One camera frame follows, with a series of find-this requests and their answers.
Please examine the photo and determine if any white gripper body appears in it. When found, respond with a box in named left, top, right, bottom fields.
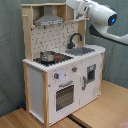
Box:
left=66, top=0, right=94, bottom=15

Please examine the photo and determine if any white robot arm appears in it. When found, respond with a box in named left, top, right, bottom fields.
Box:
left=66, top=0, right=128, bottom=46

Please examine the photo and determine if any wooden toy kitchen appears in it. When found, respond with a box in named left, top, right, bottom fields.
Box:
left=22, top=3, right=105, bottom=127

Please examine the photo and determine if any grey range hood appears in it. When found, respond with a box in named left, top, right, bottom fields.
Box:
left=34, top=6, right=64, bottom=27

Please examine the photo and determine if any black toy faucet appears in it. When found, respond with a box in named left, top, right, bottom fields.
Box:
left=66, top=32, right=83, bottom=50

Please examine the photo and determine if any grey toy sink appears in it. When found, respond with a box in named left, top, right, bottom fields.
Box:
left=66, top=47, right=94, bottom=56

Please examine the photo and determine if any black toy stovetop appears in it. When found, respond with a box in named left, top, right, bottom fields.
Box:
left=34, top=53, right=71, bottom=67

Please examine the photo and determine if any silver toy pot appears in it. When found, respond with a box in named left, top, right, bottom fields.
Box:
left=40, top=51, right=55, bottom=62

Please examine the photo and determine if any right red stove knob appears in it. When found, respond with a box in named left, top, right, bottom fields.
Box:
left=72, top=66, right=78, bottom=72

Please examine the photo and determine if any red stove knob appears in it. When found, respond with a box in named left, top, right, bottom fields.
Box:
left=72, top=66, right=78, bottom=72
left=54, top=73, right=60, bottom=79

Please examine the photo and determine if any grey ice dispenser panel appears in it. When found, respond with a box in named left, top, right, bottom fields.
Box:
left=87, top=65, right=96, bottom=83

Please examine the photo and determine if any left red stove knob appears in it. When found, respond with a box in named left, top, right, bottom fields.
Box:
left=54, top=73, right=60, bottom=79

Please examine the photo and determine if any toy oven door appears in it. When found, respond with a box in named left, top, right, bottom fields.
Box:
left=56, top=81, right=74, bottom=111

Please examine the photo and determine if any grey cabinet door handle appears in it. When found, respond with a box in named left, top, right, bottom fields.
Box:
left=82, top=76, right=86, bottom=90

